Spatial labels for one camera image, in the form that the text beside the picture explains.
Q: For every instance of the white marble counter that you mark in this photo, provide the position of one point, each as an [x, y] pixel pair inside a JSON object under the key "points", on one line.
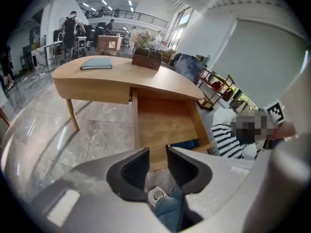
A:
{"points": [[46, 52]]}

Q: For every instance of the wooden side table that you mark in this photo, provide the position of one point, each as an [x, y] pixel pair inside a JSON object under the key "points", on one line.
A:
{"points": [[3, 119]]}

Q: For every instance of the pink flower bouquet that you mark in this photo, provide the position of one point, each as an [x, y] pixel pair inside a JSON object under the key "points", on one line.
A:
{"points": [[143, 39]]}

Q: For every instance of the wooden shelf rack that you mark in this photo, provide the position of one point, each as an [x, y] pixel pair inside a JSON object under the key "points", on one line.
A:
{"points": [[217, 91]]}

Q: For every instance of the dark wooden tray box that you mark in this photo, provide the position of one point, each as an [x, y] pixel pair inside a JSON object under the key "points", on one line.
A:
{"points": [[145, 61]]}

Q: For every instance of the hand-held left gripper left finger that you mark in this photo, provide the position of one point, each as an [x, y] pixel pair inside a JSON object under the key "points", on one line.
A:
{"points": [[128, 173]]}

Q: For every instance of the tall glass window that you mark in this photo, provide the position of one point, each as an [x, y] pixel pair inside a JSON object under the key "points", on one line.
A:
{"points": [[181, 30]]}

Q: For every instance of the dark blue canvas painting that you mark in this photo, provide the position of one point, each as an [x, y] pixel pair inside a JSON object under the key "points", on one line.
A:
{"points": [[189, 68]]}

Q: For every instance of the person's blue jeans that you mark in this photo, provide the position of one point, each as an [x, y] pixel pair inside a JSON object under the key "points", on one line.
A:
{"points": [[170, 207]]}

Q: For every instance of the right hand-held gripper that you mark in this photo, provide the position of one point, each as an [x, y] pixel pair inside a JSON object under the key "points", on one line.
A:
{"points": [[275, 113]]}

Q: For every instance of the black balcony railing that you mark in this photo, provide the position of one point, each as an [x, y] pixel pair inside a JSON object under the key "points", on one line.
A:
{"points": [[145, 18]]}

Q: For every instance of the row of ceiling strip lights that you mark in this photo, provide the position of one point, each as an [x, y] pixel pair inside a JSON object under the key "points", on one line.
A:
{"points": [[104, 2]]}

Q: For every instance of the person's face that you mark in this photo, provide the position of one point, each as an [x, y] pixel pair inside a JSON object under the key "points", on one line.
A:
{"points": [[252, 127]]}

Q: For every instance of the wooden coffee table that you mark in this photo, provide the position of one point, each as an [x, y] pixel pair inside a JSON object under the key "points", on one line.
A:
{"points": [[109, 79]]}

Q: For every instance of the wooden cabinet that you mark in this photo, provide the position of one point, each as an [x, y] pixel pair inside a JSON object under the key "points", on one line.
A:
{"points": [[107, 45]]}

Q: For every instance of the dark blue book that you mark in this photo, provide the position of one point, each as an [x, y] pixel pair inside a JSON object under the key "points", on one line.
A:
{"points": [[184, 143]]}

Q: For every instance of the white roller blind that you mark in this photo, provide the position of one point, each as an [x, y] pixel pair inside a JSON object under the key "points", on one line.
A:
{"points": [[257, 62]]}

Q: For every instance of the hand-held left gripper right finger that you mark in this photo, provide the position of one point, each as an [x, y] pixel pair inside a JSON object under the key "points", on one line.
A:
{"points": [[189, 171]]}

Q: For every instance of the grey-blue notebook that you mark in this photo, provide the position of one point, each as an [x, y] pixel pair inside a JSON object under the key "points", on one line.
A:
{"points": [[97, 64]]}

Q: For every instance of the person's right forearm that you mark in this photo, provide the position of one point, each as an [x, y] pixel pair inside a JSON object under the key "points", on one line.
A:
{"points": [[288, 130]]}

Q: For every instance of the white sneaker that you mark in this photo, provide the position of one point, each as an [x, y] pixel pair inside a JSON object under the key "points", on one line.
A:
{"points": [[157, 196]]}

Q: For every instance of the wooden drawer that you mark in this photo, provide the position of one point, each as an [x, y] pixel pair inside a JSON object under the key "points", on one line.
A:
{"points": [[165, 115]]}

